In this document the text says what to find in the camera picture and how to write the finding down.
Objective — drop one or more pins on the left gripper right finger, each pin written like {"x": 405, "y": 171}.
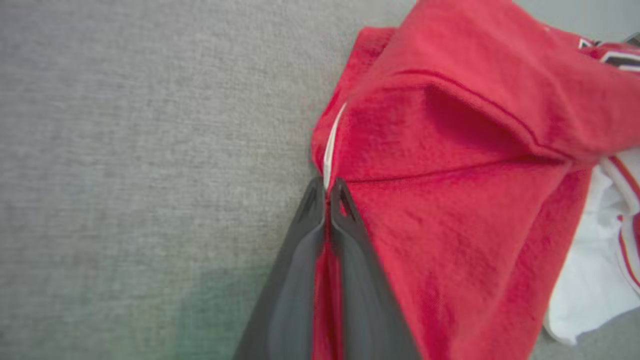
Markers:
{"x": 370, "y": 310}

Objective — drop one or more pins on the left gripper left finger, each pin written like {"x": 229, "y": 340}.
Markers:
{"x": 290, "y": 300}

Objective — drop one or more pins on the red white basketball jersey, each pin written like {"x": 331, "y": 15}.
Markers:
{"x": 475, "y": 175}

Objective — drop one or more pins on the grey fabric sofa cushion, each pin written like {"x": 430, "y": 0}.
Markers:
{"x": 150, "y": 150}

